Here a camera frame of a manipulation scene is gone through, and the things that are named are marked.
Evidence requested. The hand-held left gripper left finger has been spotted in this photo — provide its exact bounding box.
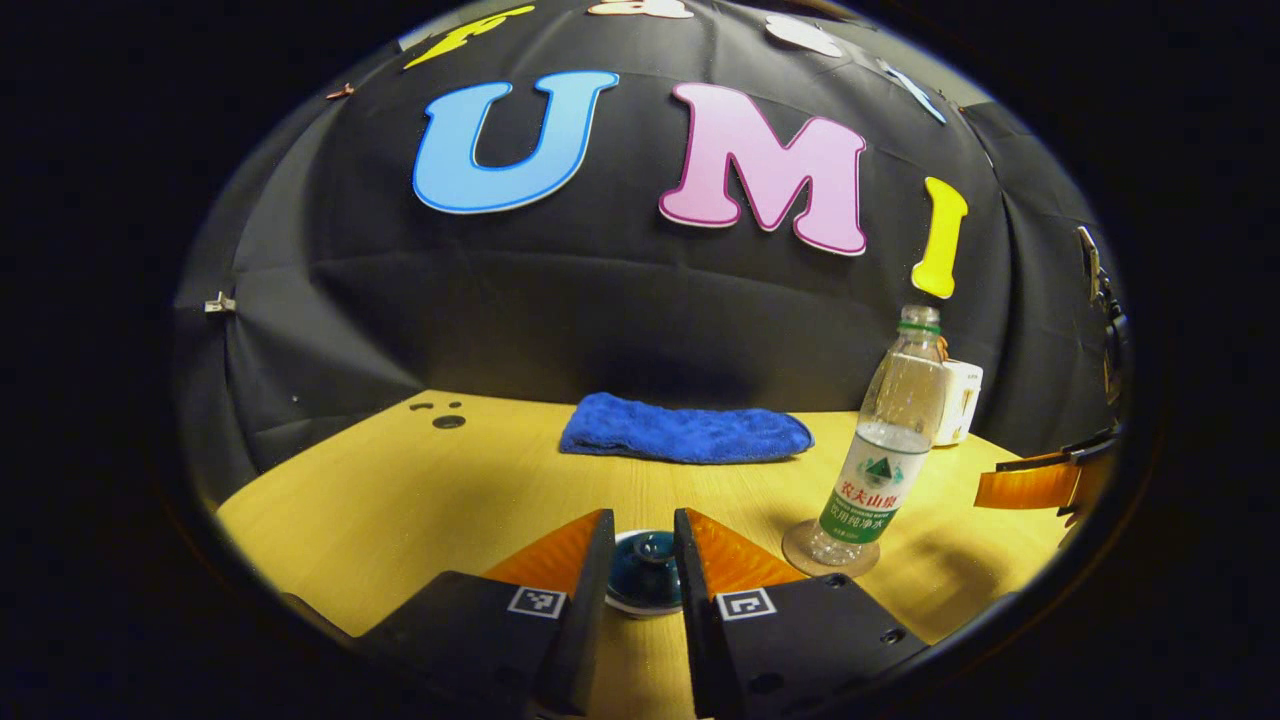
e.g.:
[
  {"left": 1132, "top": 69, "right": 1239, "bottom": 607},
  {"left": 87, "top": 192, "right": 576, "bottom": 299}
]
[{"left": 350, "top": 508, "right": 617, "bottom": 720}]

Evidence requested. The blue towel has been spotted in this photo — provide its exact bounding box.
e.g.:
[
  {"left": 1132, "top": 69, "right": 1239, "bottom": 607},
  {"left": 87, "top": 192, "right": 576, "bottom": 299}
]
[{"left": 559, "top": 392, "right": 816, "bottom": 466}]

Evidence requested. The dark metal stand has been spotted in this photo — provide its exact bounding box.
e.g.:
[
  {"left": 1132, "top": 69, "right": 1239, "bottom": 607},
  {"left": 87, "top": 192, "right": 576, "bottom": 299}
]
[{"left": 1076, "top": 225, "right": 1133, "bottom": 401}]

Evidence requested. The white toaster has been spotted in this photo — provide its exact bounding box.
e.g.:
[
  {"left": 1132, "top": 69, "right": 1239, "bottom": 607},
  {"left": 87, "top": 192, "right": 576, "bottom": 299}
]
[{"left": 932, "top": 358, "right": 985, "bottom": 448}]

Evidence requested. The white teacup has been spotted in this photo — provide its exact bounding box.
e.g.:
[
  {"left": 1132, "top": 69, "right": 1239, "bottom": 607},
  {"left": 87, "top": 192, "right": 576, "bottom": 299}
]
[{"left": 604, "top": 590, "right": 687, "bottom": 619}]

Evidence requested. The clear plastic water bottle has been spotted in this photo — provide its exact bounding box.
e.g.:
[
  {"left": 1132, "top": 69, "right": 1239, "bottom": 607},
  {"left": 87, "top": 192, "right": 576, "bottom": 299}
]
[{"left": 808, "top": 305, "right": 949, "bottom": 568}]

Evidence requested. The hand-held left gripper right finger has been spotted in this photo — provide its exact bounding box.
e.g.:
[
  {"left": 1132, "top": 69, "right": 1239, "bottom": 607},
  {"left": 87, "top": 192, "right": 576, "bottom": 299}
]
[{"left": 672, "top": 507, "right": 931, "bottom": 720}]

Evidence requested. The dark teal teacup lid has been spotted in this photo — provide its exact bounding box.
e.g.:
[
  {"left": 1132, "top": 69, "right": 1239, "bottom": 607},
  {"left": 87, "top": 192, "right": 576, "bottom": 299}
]
[{"left": 606, "top": 529, "right": 685, "bottom": 601}]

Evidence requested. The round brown coaster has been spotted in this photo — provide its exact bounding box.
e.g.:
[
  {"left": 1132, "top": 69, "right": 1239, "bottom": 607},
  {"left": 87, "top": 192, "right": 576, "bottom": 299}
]
[{"left": 782, "top": 518, "right": 882, "bottom": 579}]

